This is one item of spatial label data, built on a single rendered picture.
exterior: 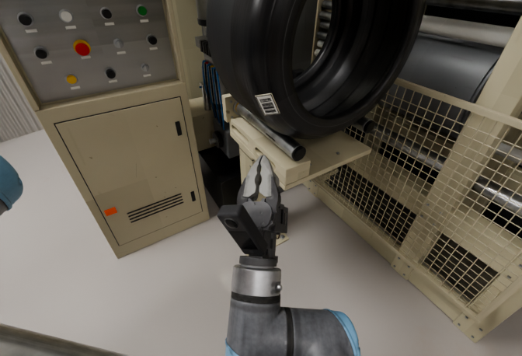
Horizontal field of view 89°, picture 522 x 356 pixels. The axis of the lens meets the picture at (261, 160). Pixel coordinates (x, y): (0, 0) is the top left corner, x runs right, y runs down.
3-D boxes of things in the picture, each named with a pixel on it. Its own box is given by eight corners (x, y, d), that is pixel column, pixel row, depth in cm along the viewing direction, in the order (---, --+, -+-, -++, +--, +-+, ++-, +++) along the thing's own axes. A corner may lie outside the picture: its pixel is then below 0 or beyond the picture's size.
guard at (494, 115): (311, 179, 154) (329, 56, 112) (313, 179, 155) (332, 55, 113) (477, 324, 92) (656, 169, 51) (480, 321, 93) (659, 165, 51)
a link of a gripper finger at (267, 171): (273, 162, 59) (269, 203, 56) (260, 153, 54) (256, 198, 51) (285, 161, 57) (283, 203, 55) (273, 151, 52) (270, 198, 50)
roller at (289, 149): (245, 111, 98) (234, 113, 96) (245, 99, 95) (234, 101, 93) (304, 159, 74) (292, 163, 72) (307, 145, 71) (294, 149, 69)
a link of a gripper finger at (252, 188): (260, 162, 60) (256, 203, 57) (247, 155, 55) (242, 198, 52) (273, 162, 59) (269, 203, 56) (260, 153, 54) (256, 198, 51)
